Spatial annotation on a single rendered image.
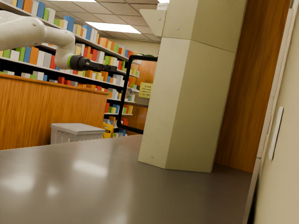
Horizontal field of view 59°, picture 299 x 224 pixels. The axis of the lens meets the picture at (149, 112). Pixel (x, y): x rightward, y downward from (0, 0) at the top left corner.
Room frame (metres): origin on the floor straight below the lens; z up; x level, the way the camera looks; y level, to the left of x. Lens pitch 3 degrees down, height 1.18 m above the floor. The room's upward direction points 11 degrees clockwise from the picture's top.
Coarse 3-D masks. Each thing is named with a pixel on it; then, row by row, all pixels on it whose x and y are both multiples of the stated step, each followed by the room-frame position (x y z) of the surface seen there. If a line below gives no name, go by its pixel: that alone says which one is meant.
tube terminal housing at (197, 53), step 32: (192, 0) 0.96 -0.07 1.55; (224, 0) 0.99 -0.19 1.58; (192, 32) 0.95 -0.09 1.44; (224, 32) 1.00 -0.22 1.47; (160, 64) 0.99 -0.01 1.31; (192, 64) 0.96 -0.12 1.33; (224, 64) 1.01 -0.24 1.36; (160, 96) 0.98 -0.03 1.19; (192, 96) 0.97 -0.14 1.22; (224, 96) 1.02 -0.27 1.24; (160, 128) 0.97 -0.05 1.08; (192, 128) 0.98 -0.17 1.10; (160, 160) 0.96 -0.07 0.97; (192, 160) 0.99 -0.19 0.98
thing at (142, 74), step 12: (144, 60) 1.39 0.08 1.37; (132, 72) 1.42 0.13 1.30; (144, 72) 1.38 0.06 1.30; (132, 84) 1.41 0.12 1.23; (144, 84) 1.37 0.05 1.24; (132, 96) 1.40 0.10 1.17; (144, 96) 1.37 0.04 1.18; (132, 108) 1.40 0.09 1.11; (144, 108) 1.36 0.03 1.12; (132, 120) 1.39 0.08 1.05; (144, 120) 1.35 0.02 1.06
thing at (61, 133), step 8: (56, 128) 3.09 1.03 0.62; (64, 128) 3.04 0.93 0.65; (72, 128) 3.09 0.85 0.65; (80, 128) 3.20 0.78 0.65; (88, 128) 3.32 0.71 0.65; (96, 128) 3.45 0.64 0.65; (56, 136) 3.10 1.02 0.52; (64, 136) 3.06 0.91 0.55; (72, 136) 3.01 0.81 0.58; (80, 136) 3.07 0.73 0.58; (88, 136) 3.21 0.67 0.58; (96, 136) 3.37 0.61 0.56
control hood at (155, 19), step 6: (144, 12) 1.03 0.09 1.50; (150, 12) 1.02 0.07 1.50; (156, 12) 1.01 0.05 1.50; (162, 12) 1.00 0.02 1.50; (144, 18) 1.03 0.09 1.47; (150, 18) 1.02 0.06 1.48; (156, 18) 1.01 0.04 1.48; (162, 18) 1.00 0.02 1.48; (150, 24) 1.02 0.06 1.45; (156, 24) 1.01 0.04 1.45; (162, 24) 1.00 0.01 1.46; (156, 30) 1.00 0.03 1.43; (162, 30) 1.00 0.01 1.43; (156, 36) 1.01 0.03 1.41
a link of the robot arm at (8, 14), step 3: (0, 12) 1.19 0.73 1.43; (3, 12) 1.19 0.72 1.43; (6, 12) 1.20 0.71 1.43; (9, 12) 1.21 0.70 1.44; (0, 15) 1.18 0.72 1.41; (3, 15) 1.18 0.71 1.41; (6, 15) 1.18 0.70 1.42; (9, 15) 1.18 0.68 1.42; (0, 18) 1.17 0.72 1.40; (3, 18) 1.17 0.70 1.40; (6, 18) 1.17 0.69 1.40; (0, 21) 1.17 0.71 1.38; (3, 21) 1.17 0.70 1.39; (6, 21) 1.17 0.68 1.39
